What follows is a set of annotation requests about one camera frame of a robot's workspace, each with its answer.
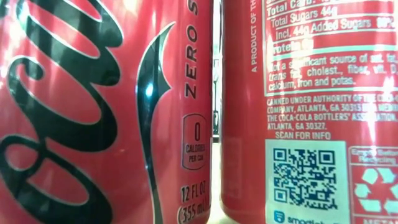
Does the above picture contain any red Coke Zero can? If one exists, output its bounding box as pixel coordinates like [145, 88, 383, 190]
[0, 0, 215, 224]

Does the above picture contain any red Coca-Cola can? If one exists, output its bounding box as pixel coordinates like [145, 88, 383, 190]
[219, 0, 398, 224]

